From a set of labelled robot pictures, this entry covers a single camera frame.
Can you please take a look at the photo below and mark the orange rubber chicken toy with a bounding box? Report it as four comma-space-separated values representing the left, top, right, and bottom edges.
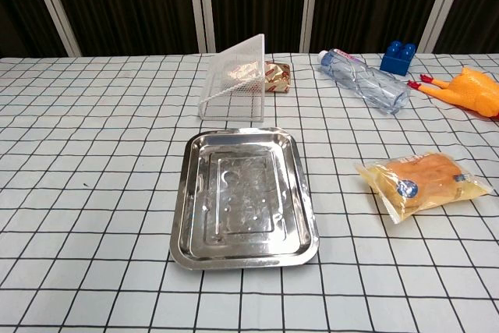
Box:
407, 66, 499, 118

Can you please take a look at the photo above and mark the white black checkered tablecloth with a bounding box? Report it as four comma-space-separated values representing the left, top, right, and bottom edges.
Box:
0, 51, 499, 333

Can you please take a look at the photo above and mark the clear plastic water bottle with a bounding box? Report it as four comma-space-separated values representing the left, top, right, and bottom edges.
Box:
317, 48, 412, 116

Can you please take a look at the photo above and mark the clear perforated plastic box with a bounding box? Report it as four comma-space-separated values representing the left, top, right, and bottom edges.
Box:
197, 34, 267, 123

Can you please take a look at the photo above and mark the blue toy building block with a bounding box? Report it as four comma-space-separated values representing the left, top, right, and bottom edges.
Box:
380, 40, 418, 76

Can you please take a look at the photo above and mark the white vertical frame post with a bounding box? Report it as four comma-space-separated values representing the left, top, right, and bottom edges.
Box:
299, 0, 325, 54
186, 0, 217, 55
418, 0, 465, 55
25, 0, 82, 58

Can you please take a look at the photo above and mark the stainless steel tray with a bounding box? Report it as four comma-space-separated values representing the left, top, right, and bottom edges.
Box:
168, 127, 320, 271

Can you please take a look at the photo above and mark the gold and red snack packet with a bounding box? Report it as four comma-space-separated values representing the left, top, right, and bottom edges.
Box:
264, 60, 293, 94

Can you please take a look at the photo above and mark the packaged bread in clear bag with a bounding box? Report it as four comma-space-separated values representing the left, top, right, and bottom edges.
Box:
356, 152, 494, 225

